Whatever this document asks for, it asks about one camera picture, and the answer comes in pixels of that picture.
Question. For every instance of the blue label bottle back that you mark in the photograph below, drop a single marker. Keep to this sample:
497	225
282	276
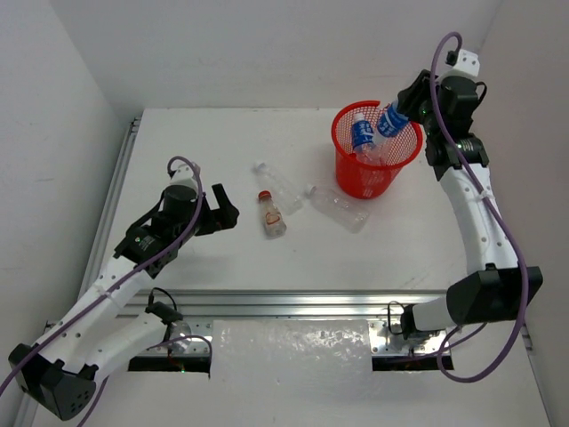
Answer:
389	124

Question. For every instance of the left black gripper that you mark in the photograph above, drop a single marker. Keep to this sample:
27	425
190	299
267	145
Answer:
213	213

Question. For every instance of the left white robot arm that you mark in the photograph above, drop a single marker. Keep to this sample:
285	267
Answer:
63	368

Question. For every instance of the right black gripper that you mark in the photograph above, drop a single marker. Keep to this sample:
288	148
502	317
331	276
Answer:
411	97

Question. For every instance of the blue label bottle front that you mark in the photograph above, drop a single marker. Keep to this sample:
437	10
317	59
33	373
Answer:
362	135

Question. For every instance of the clear bottle white cap right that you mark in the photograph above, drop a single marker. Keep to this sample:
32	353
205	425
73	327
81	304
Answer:
337	208

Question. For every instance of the blue label bottle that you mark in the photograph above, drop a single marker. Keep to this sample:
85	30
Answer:
389	124
362	135

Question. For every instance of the aluminium front rail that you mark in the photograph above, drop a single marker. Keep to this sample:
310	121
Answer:
200	308

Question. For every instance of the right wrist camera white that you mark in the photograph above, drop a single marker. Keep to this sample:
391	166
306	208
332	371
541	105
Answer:
462	63

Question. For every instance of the aluminium left side rail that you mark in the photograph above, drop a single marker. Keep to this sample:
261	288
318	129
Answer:
27	407

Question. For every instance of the red mesh plastic bin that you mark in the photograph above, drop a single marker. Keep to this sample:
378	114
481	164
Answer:
366	181

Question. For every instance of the red cap small bottle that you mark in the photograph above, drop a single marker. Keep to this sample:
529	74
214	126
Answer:
271	217

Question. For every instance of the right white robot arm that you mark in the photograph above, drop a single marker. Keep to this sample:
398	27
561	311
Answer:
492	290

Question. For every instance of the clear bottle white cap middle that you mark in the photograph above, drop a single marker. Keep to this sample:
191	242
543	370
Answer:
286	195

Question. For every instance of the clear bottle white cap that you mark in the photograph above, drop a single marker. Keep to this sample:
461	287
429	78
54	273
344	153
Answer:
286	195
337	208

